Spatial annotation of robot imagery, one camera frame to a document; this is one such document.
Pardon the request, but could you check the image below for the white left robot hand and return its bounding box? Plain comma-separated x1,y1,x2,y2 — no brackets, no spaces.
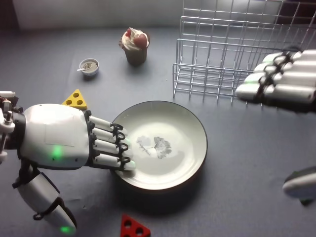
12,103,136,235

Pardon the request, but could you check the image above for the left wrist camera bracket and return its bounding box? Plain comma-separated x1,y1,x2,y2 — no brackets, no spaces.
0,90,20,165

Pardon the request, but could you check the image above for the cupcake with white cream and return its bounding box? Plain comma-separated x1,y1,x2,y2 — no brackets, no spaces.
118,27,152,66

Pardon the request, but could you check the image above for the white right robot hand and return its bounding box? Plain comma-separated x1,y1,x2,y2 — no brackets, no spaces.
235,49,316,205

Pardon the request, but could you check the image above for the white backdrop board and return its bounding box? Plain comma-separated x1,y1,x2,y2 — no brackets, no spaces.
12,0,185,30

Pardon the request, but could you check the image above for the yellow triangle block with holes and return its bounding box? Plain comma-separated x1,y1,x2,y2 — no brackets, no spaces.
61,89,88,111

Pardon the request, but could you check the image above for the red triangle block with holes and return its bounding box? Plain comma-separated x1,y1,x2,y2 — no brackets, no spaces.
120,214,151,237

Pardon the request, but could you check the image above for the small cup of green sauce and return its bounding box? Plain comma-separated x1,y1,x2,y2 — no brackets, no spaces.
79,58,100,77

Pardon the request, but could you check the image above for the silver wire dish rack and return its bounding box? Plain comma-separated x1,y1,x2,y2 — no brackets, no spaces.
171,0,316,106

